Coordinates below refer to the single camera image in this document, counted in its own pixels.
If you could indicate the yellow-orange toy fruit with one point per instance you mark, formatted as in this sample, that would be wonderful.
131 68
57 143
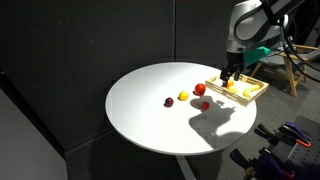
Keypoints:
183 95

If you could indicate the small red toy fruit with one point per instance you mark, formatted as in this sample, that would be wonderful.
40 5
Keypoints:
205 105

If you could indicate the pale yellow toy lemon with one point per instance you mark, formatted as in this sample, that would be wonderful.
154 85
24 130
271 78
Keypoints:
233 89

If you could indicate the wooden chair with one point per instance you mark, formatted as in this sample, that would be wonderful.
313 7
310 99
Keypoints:
293 68

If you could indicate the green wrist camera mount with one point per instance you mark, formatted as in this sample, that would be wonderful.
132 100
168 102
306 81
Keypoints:
254 55

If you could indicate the wooden slatted tray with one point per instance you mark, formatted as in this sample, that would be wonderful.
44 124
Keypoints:
215 84

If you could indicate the yellow toy banana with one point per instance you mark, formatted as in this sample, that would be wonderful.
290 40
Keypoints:
248 90

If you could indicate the purple orange clamp upper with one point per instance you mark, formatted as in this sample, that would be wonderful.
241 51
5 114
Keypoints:
288 133

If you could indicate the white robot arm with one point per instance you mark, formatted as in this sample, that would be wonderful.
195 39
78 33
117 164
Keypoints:
252 22

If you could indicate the dark purple toy plum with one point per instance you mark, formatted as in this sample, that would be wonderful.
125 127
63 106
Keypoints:
169 102

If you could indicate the perforated metal board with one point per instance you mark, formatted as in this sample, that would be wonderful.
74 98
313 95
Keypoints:
304 161

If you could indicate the toy orange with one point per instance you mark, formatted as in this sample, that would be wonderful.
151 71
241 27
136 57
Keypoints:
230 82

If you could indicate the purple orange clamp lower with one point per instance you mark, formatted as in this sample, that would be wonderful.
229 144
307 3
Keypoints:
266 167

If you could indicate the large red toy tomato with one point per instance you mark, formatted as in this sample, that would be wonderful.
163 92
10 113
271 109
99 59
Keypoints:
200 89

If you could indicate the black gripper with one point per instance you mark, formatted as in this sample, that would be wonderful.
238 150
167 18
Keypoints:
234 65

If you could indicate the purple orange clamp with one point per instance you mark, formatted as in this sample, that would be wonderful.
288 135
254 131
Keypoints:
288 133
266 167

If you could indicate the round white table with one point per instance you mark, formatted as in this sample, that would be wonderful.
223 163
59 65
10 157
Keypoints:
135 106

